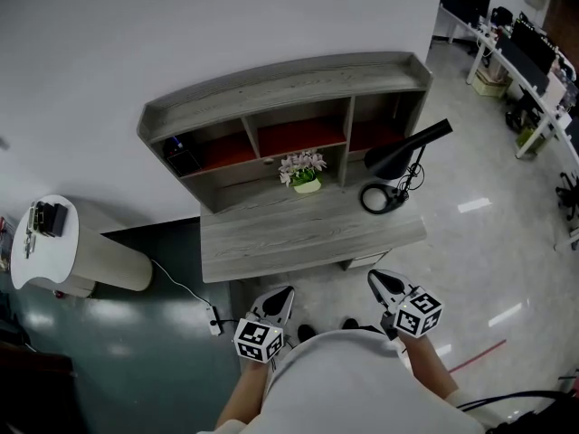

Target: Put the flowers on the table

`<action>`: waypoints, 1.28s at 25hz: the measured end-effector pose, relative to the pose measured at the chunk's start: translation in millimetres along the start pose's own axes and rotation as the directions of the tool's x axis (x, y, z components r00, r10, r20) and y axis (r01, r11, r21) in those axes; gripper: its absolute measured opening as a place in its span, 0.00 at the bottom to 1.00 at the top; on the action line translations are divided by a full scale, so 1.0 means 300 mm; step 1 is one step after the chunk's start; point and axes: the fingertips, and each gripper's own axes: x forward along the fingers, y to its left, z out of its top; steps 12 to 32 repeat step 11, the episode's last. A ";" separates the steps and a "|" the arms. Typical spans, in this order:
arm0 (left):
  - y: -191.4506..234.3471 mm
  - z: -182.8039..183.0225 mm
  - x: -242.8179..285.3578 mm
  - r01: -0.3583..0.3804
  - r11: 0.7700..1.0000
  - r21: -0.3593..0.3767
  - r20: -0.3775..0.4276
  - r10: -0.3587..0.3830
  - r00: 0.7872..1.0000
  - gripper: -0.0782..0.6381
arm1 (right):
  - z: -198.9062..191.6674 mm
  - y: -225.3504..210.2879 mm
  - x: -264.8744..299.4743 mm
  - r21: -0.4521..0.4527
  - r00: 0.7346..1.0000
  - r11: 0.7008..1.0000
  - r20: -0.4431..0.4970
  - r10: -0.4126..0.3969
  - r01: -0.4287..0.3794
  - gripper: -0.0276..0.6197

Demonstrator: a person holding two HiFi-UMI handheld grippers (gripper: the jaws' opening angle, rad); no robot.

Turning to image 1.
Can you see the grey wooden desk with hutch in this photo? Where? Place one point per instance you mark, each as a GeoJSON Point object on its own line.
{"type": "Point", "coordinates": [294, 238]}

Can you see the pink flowers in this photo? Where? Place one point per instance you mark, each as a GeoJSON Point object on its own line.
{"type": "Point", "coordinates": [307, 185]}

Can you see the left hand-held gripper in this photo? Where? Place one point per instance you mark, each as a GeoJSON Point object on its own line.
{"type": "Point", "coordinates": [258, 339]}

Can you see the pale green storage box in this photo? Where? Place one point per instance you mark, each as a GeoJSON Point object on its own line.
{"type": "Point", "coordinates": [490, 86]}
{"type": "Point", "coordinates": [529, 140]}

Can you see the black office chair base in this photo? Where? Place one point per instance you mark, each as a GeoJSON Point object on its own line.
{"type": "Point", "coordinates": [567, 195]}

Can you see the person's black shoe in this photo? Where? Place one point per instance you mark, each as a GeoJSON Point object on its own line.
{"type": "Point", "coordinates": [306, 333]}
{"type": "Point", "coordinates": [351, 324]}

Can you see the black computer monitor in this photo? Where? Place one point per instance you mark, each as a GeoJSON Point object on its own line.
{"type": "Point", "coordinates": [472, 0]}
{"type": "Point", "coordinates": [534, 48]}

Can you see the dark wooden cabinet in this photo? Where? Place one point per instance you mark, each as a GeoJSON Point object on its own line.
{"type": "Point", "coordinates": [31, 391]}

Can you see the long white office desk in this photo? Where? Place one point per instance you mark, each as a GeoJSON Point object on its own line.
{"type": "Point", "coordinates": [520, 72]}

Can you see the person's right forearm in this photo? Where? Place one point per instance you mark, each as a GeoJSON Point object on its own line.
{"type": "Point", "coordinates": [425, 364]}

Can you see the small flat gadget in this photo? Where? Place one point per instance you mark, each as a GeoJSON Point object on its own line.
{"type": "Point", "coordinates": [29, 244]}

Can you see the dark framed gadget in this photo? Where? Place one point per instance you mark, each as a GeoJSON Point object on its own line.
{"type": "Point", "coordinates": [41, 215]}

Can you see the person's left forearm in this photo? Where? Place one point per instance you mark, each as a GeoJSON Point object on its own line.
{"type": "Point", "coordinates": [246, 391]}

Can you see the white table with beige base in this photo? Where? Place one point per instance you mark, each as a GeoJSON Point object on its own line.
{"type": "Point", "coordinates": [50, 260]}

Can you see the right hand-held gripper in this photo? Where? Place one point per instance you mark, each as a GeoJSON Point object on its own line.
{"type": "Point", "coordinates": [418, 314]}

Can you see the person's white shirt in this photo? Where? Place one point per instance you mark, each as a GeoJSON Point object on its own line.
{"type": "Point", "coordinates": [344, 387]}

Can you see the white power strip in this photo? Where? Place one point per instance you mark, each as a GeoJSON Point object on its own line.
{"type": "Point", "coordinates": [213, 321]}

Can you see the person's left black shoe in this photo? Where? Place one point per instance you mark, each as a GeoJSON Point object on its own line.
{"type": "Point", "coordinates": [306, 333]}

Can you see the black desk lamp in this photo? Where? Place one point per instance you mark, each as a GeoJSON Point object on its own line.
{"type": "Point", "coordinates": [391, 158]}

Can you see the person's right black shoe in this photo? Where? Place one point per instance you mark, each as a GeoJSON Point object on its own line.
{"type": "Point", "coordinates": [351, 324]}

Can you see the black box on white table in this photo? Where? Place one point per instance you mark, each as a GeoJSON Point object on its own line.
{"type": "Point", "coordinates": [56, 219]}

